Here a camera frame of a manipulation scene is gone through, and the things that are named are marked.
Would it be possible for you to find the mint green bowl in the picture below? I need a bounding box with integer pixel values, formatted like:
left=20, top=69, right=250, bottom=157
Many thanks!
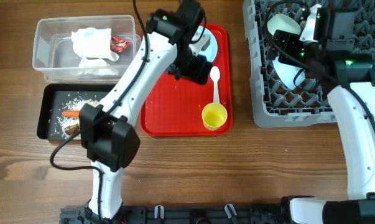
left=267, top=13, right=301, bottom=35

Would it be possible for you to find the light blue small bowl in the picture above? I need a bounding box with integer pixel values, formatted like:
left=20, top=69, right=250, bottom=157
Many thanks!
left=272, top=56, right=305, bottom=90

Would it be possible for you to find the yellow cup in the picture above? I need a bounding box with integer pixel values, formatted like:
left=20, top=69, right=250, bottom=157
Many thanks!
left=201, top=103, right=228, bottom=131

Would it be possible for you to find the red snack wrapper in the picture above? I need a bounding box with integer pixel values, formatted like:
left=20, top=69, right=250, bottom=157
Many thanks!
left=110, top=36, right=130, bottom=53

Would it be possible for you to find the white napkin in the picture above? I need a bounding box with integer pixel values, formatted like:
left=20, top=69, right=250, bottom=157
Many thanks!
left=71, top=27, right=119, bottom=68

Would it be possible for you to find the white rice pile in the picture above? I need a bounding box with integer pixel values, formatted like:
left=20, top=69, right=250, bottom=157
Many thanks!
left=54, top=98, right=99, bottom=139

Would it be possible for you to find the orange carrot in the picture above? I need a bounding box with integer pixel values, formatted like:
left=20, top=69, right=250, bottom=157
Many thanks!
left=62, top=111, right=80, bottom=118

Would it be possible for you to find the brown mushroom scrap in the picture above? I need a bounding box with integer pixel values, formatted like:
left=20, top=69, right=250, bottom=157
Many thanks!
left=64, top=123, right=80, bottom=136

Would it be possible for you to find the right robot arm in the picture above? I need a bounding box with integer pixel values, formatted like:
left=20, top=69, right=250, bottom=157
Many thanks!
left=263, top=3, right=375, bottom=223

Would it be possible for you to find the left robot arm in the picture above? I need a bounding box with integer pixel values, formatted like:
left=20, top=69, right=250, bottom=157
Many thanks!
left=80, top=1, right=212, bottom=223

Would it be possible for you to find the grey dishwasher rack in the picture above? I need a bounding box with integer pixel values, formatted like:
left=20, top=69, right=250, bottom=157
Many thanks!
left=243, top=0, right=375, bottom=128

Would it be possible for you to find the black waste tray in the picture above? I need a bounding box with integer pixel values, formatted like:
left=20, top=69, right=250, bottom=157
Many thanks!
left=37, top=83, right=113, bottom=141

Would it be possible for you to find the white plastic spoon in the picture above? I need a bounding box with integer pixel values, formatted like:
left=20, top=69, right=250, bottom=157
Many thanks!
left=210, top=66, right=220, bottom=104

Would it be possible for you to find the light blue plate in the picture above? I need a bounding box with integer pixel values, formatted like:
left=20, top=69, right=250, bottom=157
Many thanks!
left=197, top=26, right=218, bottom=63

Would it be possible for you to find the red serving tray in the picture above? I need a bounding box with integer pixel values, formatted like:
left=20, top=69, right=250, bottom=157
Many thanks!
left=140, top=24, right=233, bottom=137

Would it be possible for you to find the clear plastic bin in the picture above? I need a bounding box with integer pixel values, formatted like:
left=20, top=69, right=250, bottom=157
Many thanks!
left=32, top=15, right=141, bottom=83

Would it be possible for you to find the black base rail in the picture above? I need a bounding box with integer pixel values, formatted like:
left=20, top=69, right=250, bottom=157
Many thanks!
left=59, top=204, right=287, bottom=224

